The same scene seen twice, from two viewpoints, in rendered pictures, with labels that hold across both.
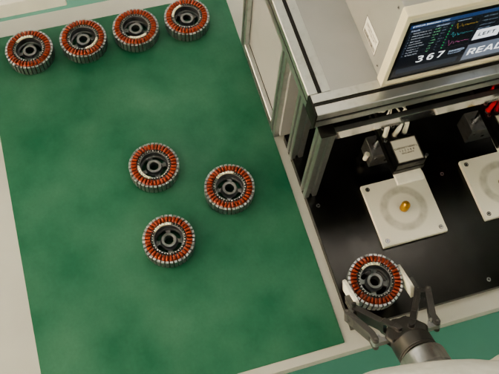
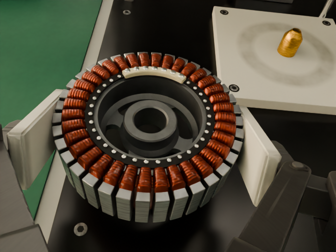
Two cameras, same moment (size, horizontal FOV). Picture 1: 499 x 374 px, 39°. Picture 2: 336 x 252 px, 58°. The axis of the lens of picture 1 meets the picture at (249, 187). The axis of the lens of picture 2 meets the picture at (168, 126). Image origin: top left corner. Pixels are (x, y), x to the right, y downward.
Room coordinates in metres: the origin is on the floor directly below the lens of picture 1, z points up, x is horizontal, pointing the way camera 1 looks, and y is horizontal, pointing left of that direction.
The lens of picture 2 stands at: (0.35, -0.32, 0.98)
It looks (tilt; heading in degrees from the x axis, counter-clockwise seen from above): 53 degrees down; 17
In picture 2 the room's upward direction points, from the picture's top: 9 degrees clockwise
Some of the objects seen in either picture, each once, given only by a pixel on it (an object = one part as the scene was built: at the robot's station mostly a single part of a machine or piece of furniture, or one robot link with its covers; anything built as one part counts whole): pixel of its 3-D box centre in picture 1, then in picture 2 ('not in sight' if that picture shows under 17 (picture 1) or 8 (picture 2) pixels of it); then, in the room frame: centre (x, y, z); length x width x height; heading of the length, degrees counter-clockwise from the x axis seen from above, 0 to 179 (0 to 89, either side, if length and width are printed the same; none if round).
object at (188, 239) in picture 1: (168, 240); not in sight; (0.52, 0.16, 0.77); 0.11 x 0.11 x 0.04
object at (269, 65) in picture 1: (266, 47); not in sight; (0.94, 0.00, 0.91); 0.28 x 0.03 x 0.32; 22
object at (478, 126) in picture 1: (479, 125); not in sight; (0.88, -0.51, 0.80); 0.08 x 0.05 x 0.06; 112
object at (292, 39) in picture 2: (405, 205); (291, 41); (0.65, -0.34, 0.80); 0.02 x 0.02 x 0.03
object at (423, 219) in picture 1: (403, 208); (283, 55); (0.65, -0.34, 0.78); 0.15 x 0.15 x 0.01; 22
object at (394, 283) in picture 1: (374, 281); (149, 127); (0.46, -0.27, 0.83); 0.11 x 0.11 x 0.04
